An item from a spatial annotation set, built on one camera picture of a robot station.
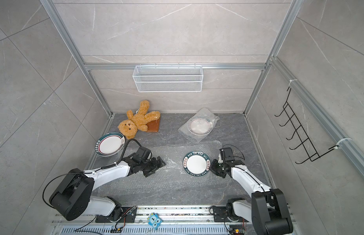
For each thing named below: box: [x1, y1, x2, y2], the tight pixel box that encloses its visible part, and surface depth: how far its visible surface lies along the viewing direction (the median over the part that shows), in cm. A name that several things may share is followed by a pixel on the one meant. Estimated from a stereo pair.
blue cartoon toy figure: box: [147, 212, 163, 230], surface depth 72 cm
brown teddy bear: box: [117, 99, 161, 140], surface depth 108 cm
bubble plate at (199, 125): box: [178, 107, 220, 144], surface depth 112 cm
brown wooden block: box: [145, 117, 160, 133], surface depth 111 cm
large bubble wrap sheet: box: [97, 141, 197, 197], surface depth 85 cm
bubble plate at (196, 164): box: [182, 150, 211, 178], surface depth 92 cm
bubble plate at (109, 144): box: [94, 131, 126, 157], surface depth 101 cm
